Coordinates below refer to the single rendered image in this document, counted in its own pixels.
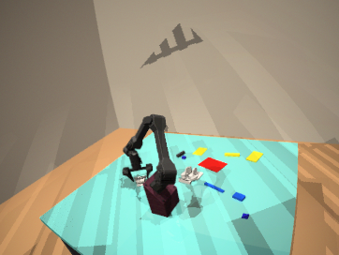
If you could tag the blue flat bar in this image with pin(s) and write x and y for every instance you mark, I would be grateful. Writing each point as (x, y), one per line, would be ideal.
(214, 187)

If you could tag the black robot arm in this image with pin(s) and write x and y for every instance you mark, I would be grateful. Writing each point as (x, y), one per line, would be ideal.
(166, 172)

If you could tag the yellow flat plate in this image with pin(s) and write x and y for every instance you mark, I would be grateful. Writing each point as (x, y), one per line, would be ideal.
(200, 151)
(254, 156)

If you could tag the blue rectangular block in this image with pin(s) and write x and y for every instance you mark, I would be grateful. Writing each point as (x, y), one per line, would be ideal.
(238, 196)

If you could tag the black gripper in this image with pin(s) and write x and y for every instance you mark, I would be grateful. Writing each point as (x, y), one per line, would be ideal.
(136, 166)

